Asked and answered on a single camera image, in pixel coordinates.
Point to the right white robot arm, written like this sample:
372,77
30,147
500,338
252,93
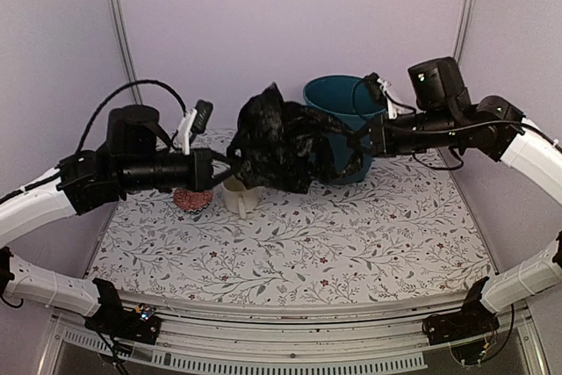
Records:
445,117

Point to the aluminium frame post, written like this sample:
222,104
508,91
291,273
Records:
464,23
119,28

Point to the cream ceramic mug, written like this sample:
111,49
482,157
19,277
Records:
238,198

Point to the right aluminium frame post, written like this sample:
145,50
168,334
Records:
464,23

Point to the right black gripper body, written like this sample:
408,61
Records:
380,147

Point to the red patterned small bowl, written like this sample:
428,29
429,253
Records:
192,202

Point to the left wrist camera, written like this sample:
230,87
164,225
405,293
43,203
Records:
192,124

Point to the floral patterned table mat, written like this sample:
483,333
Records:
402,233

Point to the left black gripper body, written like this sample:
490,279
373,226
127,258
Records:
198,172

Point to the front aluminium rail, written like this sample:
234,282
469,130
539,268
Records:
376,338

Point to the black plastic trash bag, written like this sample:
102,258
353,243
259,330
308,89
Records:
284,145

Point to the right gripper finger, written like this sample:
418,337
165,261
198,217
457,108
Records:
361,148
362,134

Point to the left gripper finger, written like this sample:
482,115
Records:
231,161
227,180

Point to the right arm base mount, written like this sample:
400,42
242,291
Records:
470,320

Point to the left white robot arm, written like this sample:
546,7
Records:
137,155

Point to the left aluminium frame post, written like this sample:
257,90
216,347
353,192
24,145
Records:
119,28

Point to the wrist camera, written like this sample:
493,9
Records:
192,124
382,93

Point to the teal plastic trash bin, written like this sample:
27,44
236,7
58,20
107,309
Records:
334,94

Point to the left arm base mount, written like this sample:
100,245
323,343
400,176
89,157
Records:
140,324

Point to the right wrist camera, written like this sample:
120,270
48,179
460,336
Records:
382,93

